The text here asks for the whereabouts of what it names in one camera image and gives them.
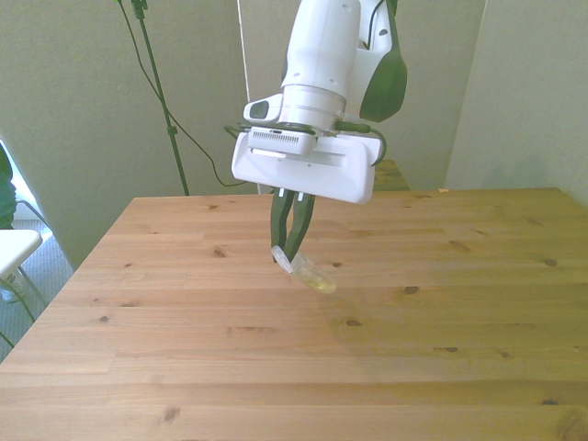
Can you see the white chair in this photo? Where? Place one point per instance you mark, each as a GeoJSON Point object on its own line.
{"type": "Point", "coordinates": [16, 248]}

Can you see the dark camera stand pole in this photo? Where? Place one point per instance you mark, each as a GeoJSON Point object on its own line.
{"type": "Point", "coordinates": [161, 96]}

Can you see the white vertical wall strip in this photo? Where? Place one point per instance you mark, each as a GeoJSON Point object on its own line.
{"type": "Point", "coordinates": [244, 50]}

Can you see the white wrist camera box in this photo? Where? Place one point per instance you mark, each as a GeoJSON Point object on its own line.
{"type": "Point", "coordinates": [282, 141]}

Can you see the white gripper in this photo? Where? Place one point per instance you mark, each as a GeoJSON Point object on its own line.
{"type": "Point", "coordinates": [321, 174]}

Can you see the person in green clothes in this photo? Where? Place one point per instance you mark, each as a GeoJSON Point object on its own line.
{"type": "Point", "coordinates": [5, 193]}

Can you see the clear sanitizer pump bottle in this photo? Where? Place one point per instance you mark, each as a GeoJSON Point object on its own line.
{"type": "Point", "coordinates": [312, 274]}

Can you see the white shoe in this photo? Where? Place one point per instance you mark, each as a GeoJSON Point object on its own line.
{"type": "Point", "coordinates": [11, 287]}

